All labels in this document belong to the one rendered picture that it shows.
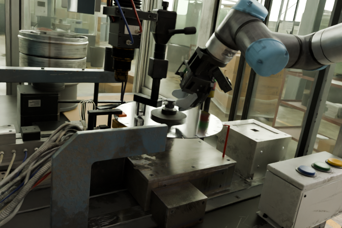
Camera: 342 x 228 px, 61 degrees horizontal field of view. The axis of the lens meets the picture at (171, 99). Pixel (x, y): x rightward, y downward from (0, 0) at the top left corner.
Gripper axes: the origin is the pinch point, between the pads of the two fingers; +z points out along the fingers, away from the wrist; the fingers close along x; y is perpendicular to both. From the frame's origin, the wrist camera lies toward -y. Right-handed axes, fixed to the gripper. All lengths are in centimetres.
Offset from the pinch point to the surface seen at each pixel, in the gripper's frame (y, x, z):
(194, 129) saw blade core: -0.2, 8.7, -0.7
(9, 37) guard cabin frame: 45, -91, 55
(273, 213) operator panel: -18.5, 32.2, 1.5
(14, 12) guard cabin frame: 45, -97, 44
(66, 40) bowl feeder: 24, -59, 27
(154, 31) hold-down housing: 16.4, -8.1, -16.2
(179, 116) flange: 0.1, 1.2, 2.4
